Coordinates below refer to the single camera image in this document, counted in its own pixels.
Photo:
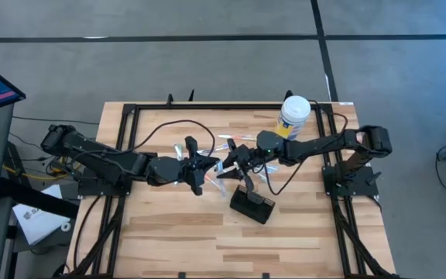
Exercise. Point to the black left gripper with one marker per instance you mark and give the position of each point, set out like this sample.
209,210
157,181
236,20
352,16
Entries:
192,166

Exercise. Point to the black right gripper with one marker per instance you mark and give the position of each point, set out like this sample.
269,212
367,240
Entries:
248,155

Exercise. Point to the purple toothbrush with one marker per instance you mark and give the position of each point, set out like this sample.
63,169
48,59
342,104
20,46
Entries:
219,148

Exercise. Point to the blue toothbrush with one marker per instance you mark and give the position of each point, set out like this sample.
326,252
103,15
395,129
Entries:
271,169

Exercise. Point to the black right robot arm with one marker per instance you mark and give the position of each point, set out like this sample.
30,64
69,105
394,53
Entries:
316,147

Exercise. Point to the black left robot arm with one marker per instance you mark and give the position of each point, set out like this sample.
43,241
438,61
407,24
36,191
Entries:
107,162

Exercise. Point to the white-lidded wipes canister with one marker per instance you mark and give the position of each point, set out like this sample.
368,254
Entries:
294,110

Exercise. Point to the white tape roll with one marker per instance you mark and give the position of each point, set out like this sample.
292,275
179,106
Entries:
62,226

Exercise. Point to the black stand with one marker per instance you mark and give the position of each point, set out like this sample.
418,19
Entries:
37,199

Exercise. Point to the white printed booklet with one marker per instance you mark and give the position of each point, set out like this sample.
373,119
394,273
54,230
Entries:
39,228

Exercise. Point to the black metal table frame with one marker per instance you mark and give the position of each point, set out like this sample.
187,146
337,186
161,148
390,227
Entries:
227,106

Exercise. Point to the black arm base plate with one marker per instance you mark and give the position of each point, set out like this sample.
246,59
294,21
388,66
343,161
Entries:
87,190
368,190

